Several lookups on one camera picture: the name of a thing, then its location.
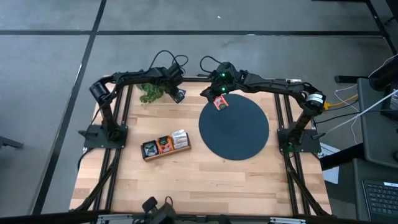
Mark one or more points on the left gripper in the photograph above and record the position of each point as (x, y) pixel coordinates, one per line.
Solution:
(171, 77)

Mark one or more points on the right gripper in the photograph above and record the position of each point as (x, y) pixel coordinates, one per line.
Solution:
(225, 81)

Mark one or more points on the red peach tea packet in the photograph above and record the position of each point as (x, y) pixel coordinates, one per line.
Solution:
(221, 103)
(164, 144)

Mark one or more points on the white orange Tazo tea packet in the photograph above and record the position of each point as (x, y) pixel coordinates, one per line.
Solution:
(181, 145)
(180, 141)
(178, 132)
(179, 137)

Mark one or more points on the dark green tea packet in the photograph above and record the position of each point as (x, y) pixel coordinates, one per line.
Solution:
(150, 148)

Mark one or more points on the wooden tea organiser box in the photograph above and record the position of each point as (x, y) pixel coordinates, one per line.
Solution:
(164, 155)

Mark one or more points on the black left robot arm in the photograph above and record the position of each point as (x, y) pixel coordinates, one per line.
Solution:
(130, 76)

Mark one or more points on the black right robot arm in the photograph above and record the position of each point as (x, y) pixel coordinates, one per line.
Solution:
(280, 88)

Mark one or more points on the green potted plant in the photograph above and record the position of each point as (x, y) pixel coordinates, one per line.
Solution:
(150, 93)

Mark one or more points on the dark round woven mat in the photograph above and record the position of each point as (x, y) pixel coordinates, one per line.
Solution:
(233, 127)

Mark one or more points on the white paper sheet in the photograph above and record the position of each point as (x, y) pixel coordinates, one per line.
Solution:
(331, 174)

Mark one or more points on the grey side desk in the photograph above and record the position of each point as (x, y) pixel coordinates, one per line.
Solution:
(376, 140)

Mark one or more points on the black floor stand foot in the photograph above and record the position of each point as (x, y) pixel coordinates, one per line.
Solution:
(9, 143)

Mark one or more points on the black chair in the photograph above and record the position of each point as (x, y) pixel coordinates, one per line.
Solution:
(385, 76)

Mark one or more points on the black keyboard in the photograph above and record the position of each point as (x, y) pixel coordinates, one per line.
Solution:
(382, 199)

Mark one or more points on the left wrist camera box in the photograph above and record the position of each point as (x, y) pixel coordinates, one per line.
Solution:
(178, 95)

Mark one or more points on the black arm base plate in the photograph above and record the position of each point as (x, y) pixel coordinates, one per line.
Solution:
(311, 144)
(93, 141)

